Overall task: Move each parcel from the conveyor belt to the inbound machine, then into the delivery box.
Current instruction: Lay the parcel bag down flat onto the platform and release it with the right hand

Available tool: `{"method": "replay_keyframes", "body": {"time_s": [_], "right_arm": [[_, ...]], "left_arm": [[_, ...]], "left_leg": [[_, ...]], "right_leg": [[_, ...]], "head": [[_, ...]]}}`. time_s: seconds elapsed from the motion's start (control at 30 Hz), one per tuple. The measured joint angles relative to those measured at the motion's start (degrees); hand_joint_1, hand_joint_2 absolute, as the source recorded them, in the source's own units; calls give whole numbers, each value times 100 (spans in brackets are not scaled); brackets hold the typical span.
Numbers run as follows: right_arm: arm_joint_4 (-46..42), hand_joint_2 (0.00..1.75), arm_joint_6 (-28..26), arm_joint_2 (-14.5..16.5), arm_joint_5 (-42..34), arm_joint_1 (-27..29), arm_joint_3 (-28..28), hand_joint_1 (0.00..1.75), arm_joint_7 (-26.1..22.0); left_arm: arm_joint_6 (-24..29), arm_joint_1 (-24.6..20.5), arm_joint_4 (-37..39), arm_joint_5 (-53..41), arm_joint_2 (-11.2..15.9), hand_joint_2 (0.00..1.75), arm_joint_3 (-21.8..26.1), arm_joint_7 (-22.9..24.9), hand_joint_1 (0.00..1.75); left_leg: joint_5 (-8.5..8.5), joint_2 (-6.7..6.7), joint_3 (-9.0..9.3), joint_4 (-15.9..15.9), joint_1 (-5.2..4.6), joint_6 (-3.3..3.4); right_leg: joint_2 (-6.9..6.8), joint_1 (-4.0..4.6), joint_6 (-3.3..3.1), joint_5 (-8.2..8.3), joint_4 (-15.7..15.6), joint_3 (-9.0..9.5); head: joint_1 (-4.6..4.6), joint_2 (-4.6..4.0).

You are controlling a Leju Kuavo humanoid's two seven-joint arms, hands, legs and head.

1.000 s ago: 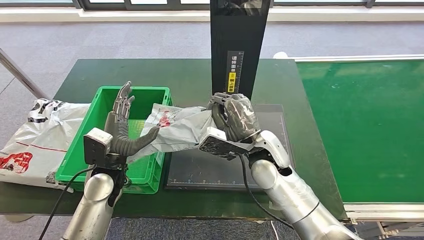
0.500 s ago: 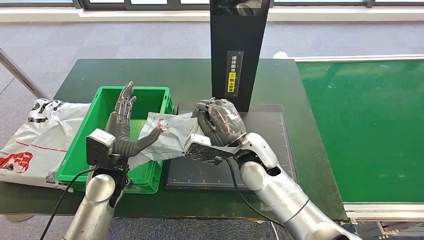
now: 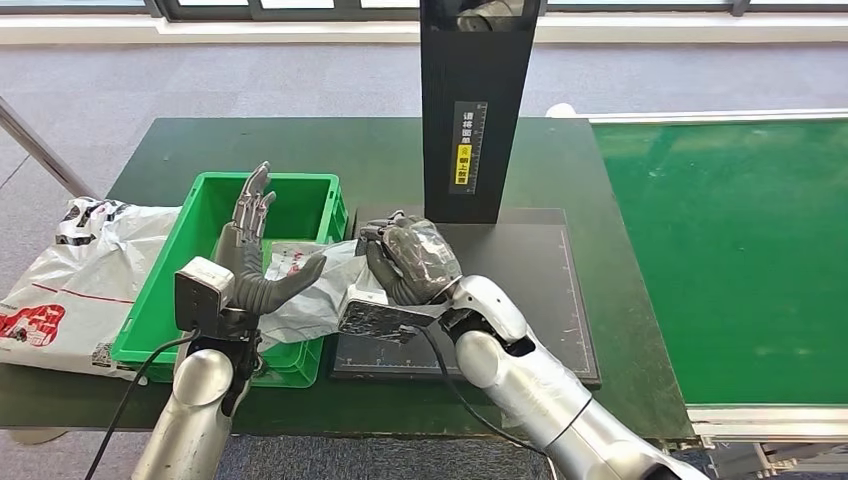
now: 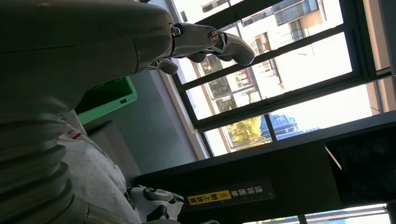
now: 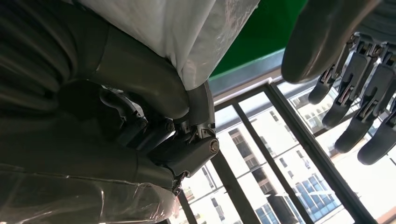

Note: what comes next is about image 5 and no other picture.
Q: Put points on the dark window frame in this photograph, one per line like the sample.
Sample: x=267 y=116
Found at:
x=309 y=145

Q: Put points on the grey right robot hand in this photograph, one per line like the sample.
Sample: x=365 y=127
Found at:
x=77 y=148

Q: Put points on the green plastic crate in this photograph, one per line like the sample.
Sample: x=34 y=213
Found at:
x=263 y=31

